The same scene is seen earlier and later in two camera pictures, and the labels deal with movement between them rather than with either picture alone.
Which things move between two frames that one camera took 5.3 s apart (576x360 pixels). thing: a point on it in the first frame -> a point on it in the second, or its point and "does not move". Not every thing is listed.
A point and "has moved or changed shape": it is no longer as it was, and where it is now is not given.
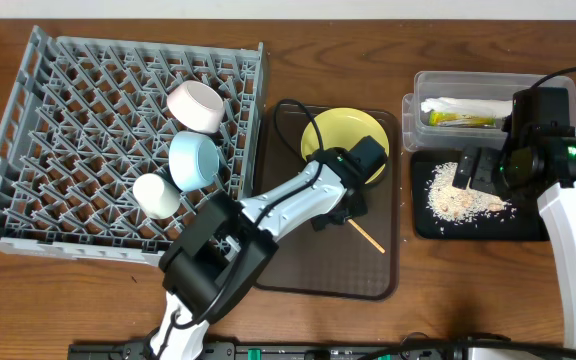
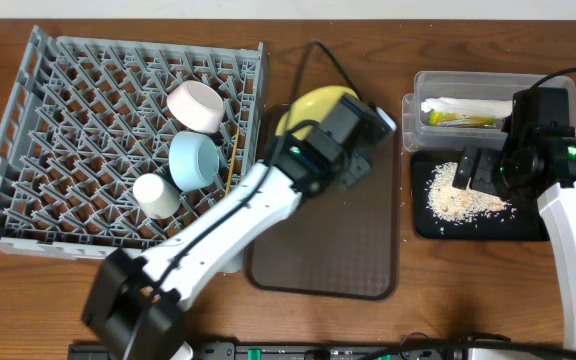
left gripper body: [336, 216] -> [356, 170]
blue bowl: [193, 160] does not move
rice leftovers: [454, 205] does not move
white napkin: [468, 106] does not move
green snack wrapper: [437, 118] does not move
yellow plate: [344, 128] has moved or changed shape
